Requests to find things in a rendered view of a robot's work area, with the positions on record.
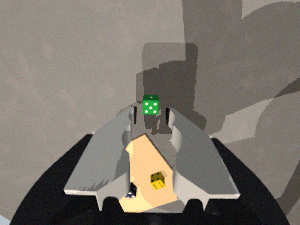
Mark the black die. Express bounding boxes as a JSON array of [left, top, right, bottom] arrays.
[[125, 182, 137, 199]]

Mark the peach flat mat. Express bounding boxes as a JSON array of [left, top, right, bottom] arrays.
[[119, 133, 177, 212]]

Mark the yellow die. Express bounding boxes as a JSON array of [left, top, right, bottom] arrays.
[[150, 172, 165, 190]]

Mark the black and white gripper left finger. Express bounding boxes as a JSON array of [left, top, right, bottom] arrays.
[[9, 106, 137, 225]]

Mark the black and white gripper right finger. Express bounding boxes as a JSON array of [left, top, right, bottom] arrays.
[[166, 107, 290, 225]]

